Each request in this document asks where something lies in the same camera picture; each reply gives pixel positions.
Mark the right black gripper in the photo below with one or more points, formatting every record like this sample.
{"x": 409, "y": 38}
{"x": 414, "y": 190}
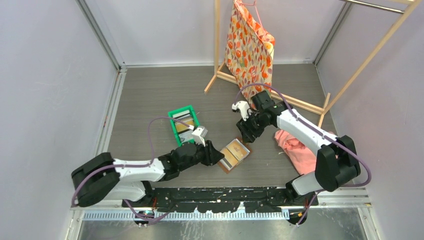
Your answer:
{"x": 244, "y": 126}

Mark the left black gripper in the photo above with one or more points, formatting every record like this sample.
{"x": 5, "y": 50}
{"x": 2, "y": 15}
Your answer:
{"x": 211, "y": 155}

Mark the gold credit card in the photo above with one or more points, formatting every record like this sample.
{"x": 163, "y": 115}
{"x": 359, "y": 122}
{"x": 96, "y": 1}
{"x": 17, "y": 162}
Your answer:
{"x": 229, "y": 156}

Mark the brown leather card holder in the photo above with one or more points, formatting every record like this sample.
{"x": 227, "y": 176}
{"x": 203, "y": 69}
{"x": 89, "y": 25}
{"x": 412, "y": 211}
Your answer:
{"x": 227, "y": 172}

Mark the green plastic bin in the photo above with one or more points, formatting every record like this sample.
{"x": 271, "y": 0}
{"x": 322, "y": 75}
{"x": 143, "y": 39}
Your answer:
{"x": 181, "y": 118}

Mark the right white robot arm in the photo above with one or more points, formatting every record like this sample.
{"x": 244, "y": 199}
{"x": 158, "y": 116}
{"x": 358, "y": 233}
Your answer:
{"x": 336, "y": 160}

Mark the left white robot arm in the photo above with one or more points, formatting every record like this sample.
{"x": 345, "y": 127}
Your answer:
{"x": 107, "y": 178}

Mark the pink cloth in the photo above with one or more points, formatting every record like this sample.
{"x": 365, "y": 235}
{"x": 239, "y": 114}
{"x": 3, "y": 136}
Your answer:
{"x": 302, "y": 158}

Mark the floral fabric bag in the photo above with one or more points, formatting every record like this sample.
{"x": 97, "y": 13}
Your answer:
{"x": 249, "y": 51}

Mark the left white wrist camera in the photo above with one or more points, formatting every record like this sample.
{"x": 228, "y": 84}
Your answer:
{"x": 199, "y": 134}

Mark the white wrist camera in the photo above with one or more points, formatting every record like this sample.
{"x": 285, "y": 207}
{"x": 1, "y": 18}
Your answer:
{"x": 243, "y": 108}
{"x": 199, "y": 134}

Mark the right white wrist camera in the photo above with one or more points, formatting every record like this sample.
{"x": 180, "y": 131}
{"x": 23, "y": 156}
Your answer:
{"x": 243, "y": 108}

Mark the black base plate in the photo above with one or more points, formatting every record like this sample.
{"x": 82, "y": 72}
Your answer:
{"x": 221, "y": 199}

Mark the aluminium frame rail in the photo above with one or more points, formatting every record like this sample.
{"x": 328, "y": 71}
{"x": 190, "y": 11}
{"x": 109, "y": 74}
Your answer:
{"x": 343, "y": 198}

